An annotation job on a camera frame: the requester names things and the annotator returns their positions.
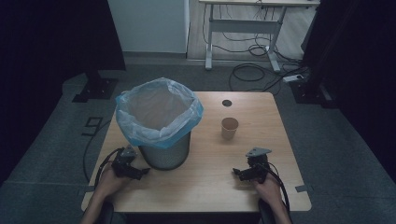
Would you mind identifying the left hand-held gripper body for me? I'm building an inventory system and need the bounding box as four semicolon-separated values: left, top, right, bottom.
111;145;142;180

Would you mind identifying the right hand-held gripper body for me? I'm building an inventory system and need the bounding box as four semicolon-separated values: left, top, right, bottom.
240;147;273;184

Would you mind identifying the grey metal mesh trash bin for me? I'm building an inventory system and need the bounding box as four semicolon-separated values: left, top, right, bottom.
137;131;191;171

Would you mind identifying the brown paper cup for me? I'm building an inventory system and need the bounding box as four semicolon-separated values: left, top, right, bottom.
220;117;240;141

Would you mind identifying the blue plastic bin bag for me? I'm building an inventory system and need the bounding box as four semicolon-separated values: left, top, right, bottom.
115;77;205;149

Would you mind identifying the person's right hand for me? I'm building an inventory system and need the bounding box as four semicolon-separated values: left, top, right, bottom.
252;176;284;207

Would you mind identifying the person's left hand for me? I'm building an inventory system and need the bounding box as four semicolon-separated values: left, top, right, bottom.
94;164;134;202

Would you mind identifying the dark floor socket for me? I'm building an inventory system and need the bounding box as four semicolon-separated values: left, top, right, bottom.
80;116;104;137

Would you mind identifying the black stand base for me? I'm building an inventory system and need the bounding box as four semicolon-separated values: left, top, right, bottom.
289;77;340;109
71;72;120;104

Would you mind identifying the white power strip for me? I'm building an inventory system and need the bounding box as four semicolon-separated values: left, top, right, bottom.
282;74;304;84

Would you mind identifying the black curtain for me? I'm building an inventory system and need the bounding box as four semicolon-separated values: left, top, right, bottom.
0;0;127;188
301;0;396;185

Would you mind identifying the white cabinet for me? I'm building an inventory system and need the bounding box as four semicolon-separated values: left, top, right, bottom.
106;0;191;55

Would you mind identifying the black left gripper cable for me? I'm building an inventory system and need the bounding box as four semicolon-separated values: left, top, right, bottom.
93;147;125;189

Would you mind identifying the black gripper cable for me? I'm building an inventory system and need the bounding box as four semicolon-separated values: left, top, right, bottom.
93;147;125;189
266;161;291;214

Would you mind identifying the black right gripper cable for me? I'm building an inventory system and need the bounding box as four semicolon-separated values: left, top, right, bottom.
266;161;291;214

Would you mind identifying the black floor cable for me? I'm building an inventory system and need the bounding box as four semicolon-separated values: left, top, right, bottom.
82;119;112;183

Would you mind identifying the coiled black cable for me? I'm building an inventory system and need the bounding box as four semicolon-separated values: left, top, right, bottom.
228;63;266;91

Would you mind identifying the tangle of black desk cables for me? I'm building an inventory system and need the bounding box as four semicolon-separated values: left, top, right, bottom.
202;3;309;68

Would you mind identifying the white metal frame desk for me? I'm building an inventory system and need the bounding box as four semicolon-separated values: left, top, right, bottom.
198;0;321;74

